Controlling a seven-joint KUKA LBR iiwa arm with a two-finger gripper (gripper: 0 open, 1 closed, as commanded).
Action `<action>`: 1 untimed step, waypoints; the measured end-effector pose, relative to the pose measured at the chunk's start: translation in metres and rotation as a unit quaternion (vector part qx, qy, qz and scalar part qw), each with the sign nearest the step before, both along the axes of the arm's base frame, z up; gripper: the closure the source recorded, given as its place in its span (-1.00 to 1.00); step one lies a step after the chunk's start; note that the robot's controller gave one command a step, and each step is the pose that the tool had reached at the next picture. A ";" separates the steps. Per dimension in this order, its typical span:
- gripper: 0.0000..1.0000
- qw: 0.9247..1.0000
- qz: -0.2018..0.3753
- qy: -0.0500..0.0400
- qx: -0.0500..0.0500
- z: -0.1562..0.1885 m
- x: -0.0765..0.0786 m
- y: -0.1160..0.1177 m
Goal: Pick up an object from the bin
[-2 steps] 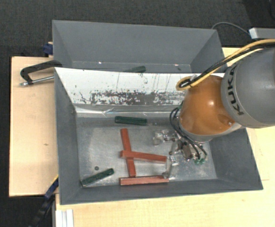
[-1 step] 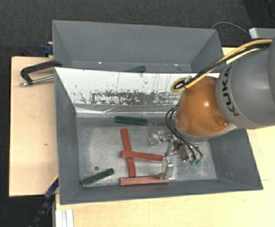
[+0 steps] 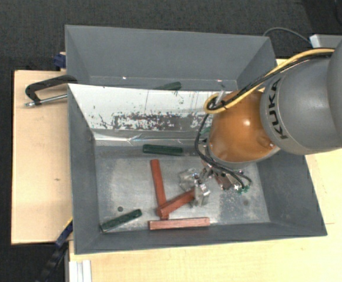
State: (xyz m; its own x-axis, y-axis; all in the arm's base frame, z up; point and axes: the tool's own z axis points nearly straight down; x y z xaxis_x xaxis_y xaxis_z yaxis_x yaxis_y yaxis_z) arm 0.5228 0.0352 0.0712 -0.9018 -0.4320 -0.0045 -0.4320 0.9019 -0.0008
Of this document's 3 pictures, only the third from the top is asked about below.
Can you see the pale wood flat board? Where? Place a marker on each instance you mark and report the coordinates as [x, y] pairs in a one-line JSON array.
[[40, 163]]

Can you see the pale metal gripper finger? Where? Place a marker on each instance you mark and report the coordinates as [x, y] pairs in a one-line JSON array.
[[201, 194], [187, 178]]

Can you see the red-brown flat block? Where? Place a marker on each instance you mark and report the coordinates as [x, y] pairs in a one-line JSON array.
[[178, 223], [175, 203], [157, 181]]

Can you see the grey metal bin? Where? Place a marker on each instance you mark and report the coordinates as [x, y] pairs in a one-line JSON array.
[[171, 54]]

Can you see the dark green flat block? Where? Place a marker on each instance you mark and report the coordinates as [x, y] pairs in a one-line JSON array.
[[162, 150], [121, 219]]

